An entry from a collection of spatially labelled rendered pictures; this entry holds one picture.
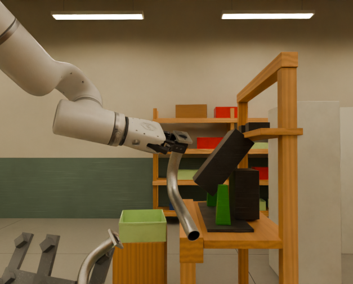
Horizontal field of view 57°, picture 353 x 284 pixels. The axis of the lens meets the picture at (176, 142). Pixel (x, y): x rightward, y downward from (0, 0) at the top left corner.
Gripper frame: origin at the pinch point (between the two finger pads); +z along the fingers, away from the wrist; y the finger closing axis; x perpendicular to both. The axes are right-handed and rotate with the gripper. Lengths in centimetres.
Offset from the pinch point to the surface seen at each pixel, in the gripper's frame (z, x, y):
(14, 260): -33, 60, 11
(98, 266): -10.8, 40.6, -6.7
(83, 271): -15.4, 39.7, -9.7
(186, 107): 208, 150, 480
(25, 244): -31, 56, 14
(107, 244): -10.7, 32.2, -6.5
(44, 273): -24, 50, -2
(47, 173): -3, 383, 527
